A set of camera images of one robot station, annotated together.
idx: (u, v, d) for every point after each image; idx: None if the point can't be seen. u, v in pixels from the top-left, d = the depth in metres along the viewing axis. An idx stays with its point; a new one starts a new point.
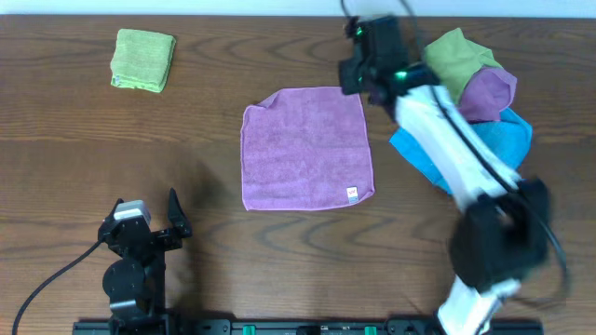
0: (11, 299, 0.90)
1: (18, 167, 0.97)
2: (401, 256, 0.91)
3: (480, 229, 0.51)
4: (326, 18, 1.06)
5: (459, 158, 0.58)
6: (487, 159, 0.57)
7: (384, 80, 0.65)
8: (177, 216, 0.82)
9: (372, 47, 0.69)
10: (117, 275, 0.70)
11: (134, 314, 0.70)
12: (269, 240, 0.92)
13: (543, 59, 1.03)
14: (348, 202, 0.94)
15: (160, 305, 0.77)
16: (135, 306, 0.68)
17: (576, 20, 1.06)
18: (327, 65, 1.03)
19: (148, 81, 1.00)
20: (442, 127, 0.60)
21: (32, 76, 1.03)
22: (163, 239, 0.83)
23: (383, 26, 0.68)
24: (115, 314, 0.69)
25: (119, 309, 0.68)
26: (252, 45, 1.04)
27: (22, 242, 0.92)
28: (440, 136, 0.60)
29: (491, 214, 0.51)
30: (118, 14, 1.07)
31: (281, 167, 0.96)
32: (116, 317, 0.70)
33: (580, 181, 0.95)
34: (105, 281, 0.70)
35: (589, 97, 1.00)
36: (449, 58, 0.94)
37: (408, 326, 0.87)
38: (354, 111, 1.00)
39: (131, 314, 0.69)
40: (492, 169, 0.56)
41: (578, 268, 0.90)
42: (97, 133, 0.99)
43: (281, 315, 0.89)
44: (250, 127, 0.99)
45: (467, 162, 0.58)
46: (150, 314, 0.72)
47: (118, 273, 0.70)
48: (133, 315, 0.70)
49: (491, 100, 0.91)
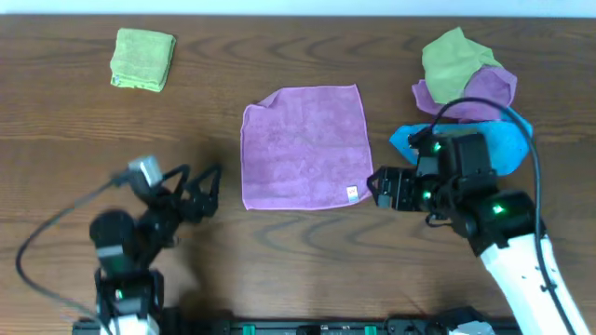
0: (11, 299, 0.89)
1: (17, 167, 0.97)
2: (401, 256, 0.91)
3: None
4: (327, 17, 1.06)
5: (515, 274, 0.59)
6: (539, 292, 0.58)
7: (477, 212, 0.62)
8: (190, 192, 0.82)
9: (426, 158, 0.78)
10: (104, 223, 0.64)
11: (125, 265, 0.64)
12: (268, 240, 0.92)
13: (544, 59, 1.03)
14: (348, 201, 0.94)
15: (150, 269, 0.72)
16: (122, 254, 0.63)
17: (576, 19, 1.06)
18: (327, 65, 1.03)
19: (147, 81, 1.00)
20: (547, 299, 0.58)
21: (31, 76, 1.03)
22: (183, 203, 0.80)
23: (470, 150, 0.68)
24: (104, 261, 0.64)
25: (111, 253, 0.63)
26: (252, 45, 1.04)
27: (21, 242, 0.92)
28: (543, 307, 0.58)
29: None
30: (118, 14, 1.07)
31: (282, 167, 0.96)
32: (104, 268, 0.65)
33: (579, 181, 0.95)
34: (92, 228, 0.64)
35: (588, 97, 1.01)
36: (449, 58, 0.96)
37: (408, 326, 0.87)
38: (354, 111, 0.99)
39: (118, 261, 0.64)
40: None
41: (577, 268, 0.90)
42: (97, 132, 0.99)
43: (281, 315, 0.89)
44: (250, 126, 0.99)
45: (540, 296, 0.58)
46: (138, 269, 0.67)
47: (113, 214, 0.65)
48: (124, 268, 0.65)
49: (490, 99, 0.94)
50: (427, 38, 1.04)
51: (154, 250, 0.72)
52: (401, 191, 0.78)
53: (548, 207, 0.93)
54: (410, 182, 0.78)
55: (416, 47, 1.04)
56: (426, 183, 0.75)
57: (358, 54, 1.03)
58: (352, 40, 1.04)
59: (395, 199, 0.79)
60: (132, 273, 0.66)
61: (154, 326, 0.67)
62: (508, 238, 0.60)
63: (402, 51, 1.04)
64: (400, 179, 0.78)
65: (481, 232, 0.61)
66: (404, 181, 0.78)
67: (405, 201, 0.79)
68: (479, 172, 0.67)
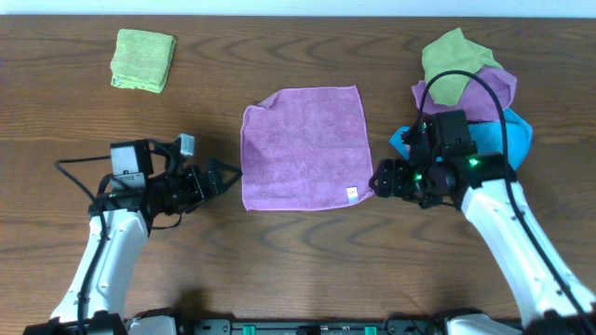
0: (12, 299, 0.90)
1: (17, 168, 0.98)
2: (401, 256, 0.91)
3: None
4: (327, 17, 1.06)
5: (488, 209, 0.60)
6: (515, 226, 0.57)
7: (455, 167, 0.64)
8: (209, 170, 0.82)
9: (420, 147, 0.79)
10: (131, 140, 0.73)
11: (132, 167, 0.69)
12: (268, 240, 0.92)
13: (544, 60, 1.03)
14: (348, 202, 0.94)
15: (153, 213, 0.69)
16: (133, 151, 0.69)
17: (577, 20, 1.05)
18: (327, 65, 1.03)
19: (148, 82, 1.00)
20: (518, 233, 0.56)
21: (32, 77, 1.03)
22: (193, 182, 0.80)
23: (452, 120, 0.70)
24: (116, 165, 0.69)
25: (126, 154, 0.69)
26: (252, 46, 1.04)
27: (22, 242, 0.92)
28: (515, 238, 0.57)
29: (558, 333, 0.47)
30: (117, 15, 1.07)
31: (282, 167, 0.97)
32: (114, 174, 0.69)
33: (580, 182, 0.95)
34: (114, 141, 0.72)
35: (589, 97, 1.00)
36: (449, 58, 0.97)
37: (408, 326, 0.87)
38: (354, 111, 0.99)
39: (130, 159, 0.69)
40: (565, 287, 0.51)
41: (578, 269, 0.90)
42: (97, 132, 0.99)
43: (281, 315, 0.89)
44: (250, 127, 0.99)
45: (514, 231, 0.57)
46: (138, 180, 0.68)
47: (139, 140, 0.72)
48: (131, 171, 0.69)
49: (490, 100, 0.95)
50: (427, 39, 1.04)
51: (156, 194, 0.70)
52: (395, 181, 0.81)
53: (548, 207, 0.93)
54: (402, 171, 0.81)
55: (416, 47, 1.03)
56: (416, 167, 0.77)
57: (358, 55, 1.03)
58: (352, 41, 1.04)
59: (390, 187, 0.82)
60: (132, 181, 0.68)
61: (142, 221, 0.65)
62: (481, 181, 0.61)
63: (402, 52, 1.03)
64: (394, 167, 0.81)
65: (460, 184, 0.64)
66: (398, 169, 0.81)
67: (401, 188, 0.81)
68: (456, 142, 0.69)
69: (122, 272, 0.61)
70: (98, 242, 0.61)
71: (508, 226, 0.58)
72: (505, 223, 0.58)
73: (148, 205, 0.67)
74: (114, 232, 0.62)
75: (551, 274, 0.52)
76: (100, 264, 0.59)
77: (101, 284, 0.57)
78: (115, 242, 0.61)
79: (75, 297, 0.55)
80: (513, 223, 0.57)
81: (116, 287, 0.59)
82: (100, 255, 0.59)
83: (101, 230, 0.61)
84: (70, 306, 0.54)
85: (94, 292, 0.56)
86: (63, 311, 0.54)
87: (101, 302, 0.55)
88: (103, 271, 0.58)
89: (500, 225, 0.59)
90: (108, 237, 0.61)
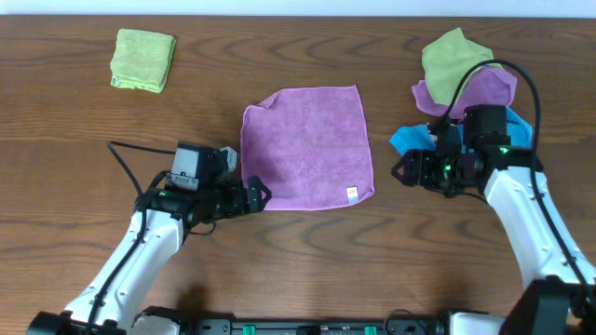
0: (12, 299, 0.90)
1: (17, 168, 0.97)
2: (401, 256, 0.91)
3: (542, 309, 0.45)
4: (327, 17, 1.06)
5: (507, 187, 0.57)
6: (533, 207, 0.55)
7: (485, 151, 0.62)
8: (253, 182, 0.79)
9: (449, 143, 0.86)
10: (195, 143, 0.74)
11: (190, 170, 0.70)
12: (269, 240, 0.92)
13: (544, 60, 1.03)
14: (348, 202, 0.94)
15: (195, 223, 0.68)
16: (197, 157, 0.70)
17: (578, 20, 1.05)
18: (327, 65, 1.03)
19: (148, 82, 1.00)
20: (536, 213, 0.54)
21: (31, 77, 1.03)
22: (233, 194, 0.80)
23: (492, 113, 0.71)
24: (176, 165, 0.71)
25: (188, 156, 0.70)
26: (252, 46, 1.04)
27: (22, 242, 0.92)
28: (532, 218, 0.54)
29: (562, 298, 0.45)
30: (117, 14, 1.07)
31: (282, 167, 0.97)
32: (172, 171, 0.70)
33: (580, 182, 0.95)
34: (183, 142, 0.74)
35: (589, 97, 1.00)
36: (449, 58, 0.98)
37: (408, 326, 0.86)
38: (354, 111, 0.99)
39: (190, 163, 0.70)
40: (573, 261, 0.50)
41: None
42: (97, 132, 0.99)
43: (281, 315, 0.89)
44: (250, 127, 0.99)
45: (532, 210, 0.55)
46: (190, 184, 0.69)
47: (205, 146, 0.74)
48: (187, 175, 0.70)
49: (490, 100, 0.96)
50: (428, 39, 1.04)
51: (203, 205, 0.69)
52: (423, 169, 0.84)
53: None
54: (429, 161, 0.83)
55: (416, 47, 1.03)
56: (445, 158, 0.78)
57: (358, 55, 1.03)
58: (352, 41, 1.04)
59: (416, 177, 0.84)
60: (187, 184, 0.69)
61: (179, 237, 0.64)
62: (509, 166, 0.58)
63: (402, 52, 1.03)
64: (422, 156, 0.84)
65: (487, 171, 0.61)
66: (425, 160, 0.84)
67: (426, 178, 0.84)
68: (493, 133, 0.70)
69: (147, 280, 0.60)
70: (133, 242, 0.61)
71: (528, 206, 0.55)
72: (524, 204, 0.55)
73: (193, 215, 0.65)
74: (150, 236, 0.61)
75: (562, 249, 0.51)
76: (126, 267, 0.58)
77: (118, 288, 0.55)
78: (148, 247, 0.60)
79: (93, 296, 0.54)
80: (532, 205, 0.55)
81: (138, 294, 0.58)
82: (128, 257, 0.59)
83: (140, 230, 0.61)
84: (86, 304, 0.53)
85: (110, 297, 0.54)
86: (77, 307, 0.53)
87: (113, 310, 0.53)
88: (126, 276, 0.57)
89: (518, 204, 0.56)
90: (143, 240, 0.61)
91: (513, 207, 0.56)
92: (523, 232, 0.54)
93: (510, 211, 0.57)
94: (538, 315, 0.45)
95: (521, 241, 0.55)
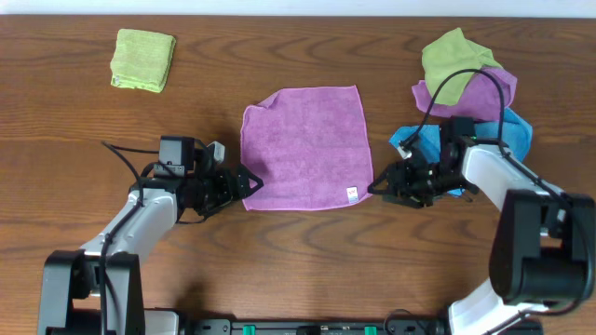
0: (12, 299, 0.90)
1: (17, 168, 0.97)
2: (401, 256, 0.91)
3: (519, 213, 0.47)
4: (327, 17, 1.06)
5: (480, 154, 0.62)
6: (504, 163, 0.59)
7: (459, 140, 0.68)
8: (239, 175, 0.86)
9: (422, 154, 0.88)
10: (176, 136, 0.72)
11: (176, 160, 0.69)
12: (269, 240, 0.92)
13: (544, 60, 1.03)
14: (348, 202, 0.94)
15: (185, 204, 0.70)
16: (181, 147, 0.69)
17: (576, 20, 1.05)
18: (327, 65, 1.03)
19: (148, 81, 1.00)
20: (507, 165, 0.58)
21: (31, 77, 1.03)
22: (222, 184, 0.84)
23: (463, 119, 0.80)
24: (161, 154, 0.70)
25: (172, 147, 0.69)
26: (252, 46, 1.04)
27: (22, 242, 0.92)
28: (503, 166, 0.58)
29: (535, 200, 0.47)
30: (117, 14, 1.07)
31: (282, 167, 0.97)
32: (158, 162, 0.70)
33: (579, 183, 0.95)
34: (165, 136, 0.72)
35: (588, 97, 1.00)
36: (449, 58, 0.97)
37: (408, 326, 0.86)
38: (354, 111, 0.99)
39: (173, 154, 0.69)
40: (540, 180, 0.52)
41: None
42: (97, 132, 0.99)
43: (281, 315, 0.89)
44: (250, 127, 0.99)
45: (502, 164, 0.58)
46: (176, 172, 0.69)
47: (188, 138, 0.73)
48: (174, 164, 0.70)
49: (490, 100, 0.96)
50: (427, 39, 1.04)
51: (190, 193, 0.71)
52: (401, 180, 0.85)
53: None
54: (409, 170, 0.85)
55: (416, 47, 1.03)
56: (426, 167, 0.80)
57: (358, 55, 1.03)
58: (352, 41, 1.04)
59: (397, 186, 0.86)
60: (174, 173, 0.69)
61: (173, 209, 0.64)
62: (480, 144, 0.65)
63: (402, 52, 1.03)
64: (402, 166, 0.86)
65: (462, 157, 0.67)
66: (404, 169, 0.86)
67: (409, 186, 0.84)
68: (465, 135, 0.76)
69: (149, 237, 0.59)
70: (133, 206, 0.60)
71: (499, 161, 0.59)
72: (494, 160, 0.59)
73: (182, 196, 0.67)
74: (150, 202, 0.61)
75: (528, 177, 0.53)
76: (131, 222, 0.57)
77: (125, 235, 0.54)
78: (148, 208, 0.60)
79: (103, 237, 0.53)
80: (501, 161, 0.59)
81: (141, 247, 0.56)
82: (132, 215, 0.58)
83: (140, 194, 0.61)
84: (97, 245, 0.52)
85: (120, 241, 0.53)
86: (89, 246, 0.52)
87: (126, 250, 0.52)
88: (130, 229, 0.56)
89: (489, 161, 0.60)
90: (143, 205, 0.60)
91: (487, 165, 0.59)
92: (496, 176, 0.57)
93: (483, 170, 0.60)
94: (517, 219, 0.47)
95: (496, 186, 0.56)
